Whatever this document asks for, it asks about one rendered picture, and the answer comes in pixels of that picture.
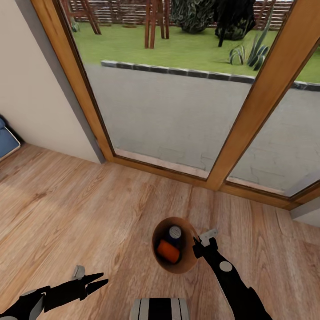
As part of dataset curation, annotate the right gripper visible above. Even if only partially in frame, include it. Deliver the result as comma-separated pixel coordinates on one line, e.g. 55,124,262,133
193,237,220,262

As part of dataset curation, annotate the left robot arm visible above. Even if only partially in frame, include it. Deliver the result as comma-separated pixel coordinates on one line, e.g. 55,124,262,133
0,265,108,320

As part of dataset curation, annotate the trash can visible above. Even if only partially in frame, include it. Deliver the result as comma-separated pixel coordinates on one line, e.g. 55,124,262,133
152,216,200,275

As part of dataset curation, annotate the robot trunk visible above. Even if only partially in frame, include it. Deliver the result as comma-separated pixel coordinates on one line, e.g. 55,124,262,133
129,298,191,320

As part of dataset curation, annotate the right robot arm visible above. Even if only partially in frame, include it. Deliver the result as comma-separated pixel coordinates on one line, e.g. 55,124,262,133
193,228,272,320

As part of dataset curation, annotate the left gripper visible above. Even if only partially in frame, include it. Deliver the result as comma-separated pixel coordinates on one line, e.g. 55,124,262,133
59,272,108,306

